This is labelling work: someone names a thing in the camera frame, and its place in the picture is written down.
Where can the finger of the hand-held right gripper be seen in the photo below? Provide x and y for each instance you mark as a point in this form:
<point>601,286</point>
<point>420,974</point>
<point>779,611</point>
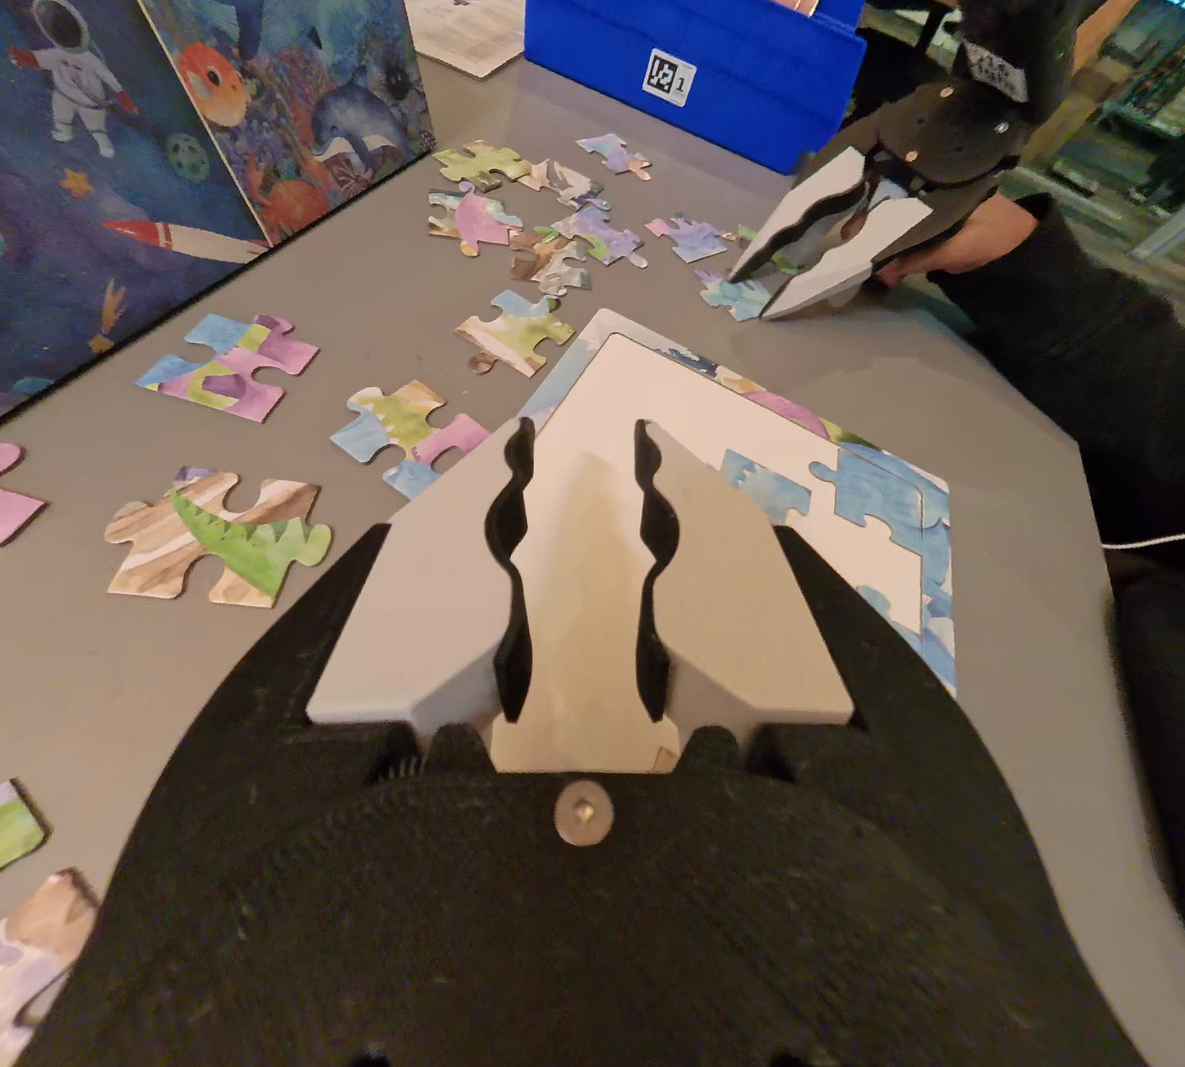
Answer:
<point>862,252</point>
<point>815,193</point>

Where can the animal picture board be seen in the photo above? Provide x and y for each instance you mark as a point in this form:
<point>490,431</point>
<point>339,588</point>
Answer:
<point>186,114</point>

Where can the blue triceratops body puzzle piece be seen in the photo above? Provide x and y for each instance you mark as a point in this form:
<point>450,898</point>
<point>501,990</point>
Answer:
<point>889,511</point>

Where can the blue spiked back puzzle piece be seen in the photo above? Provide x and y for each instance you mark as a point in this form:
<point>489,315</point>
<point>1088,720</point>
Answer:
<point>764,484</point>

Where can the blue plastic bin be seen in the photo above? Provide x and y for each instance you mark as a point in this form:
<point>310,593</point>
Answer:
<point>648,21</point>

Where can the person's right forearm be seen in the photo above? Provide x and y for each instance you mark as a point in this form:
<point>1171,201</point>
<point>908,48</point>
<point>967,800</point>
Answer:
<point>1093,344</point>

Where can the person's right hand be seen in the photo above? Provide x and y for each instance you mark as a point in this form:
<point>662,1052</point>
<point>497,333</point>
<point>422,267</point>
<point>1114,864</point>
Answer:
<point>982,238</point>

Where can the white puzzle tray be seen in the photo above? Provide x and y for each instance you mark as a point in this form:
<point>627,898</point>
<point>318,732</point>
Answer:
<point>648,382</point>

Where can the jigsaw puzzle pieces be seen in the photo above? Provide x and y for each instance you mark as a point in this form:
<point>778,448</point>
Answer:
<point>232,363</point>

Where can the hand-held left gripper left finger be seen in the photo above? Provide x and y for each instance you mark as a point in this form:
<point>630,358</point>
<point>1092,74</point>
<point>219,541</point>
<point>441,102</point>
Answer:
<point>408,622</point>

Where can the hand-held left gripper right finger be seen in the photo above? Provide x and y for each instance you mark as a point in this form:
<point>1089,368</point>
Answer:
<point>751,622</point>

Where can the laminated instruction sheet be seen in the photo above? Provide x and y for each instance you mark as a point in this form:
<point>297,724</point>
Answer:
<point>463,2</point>

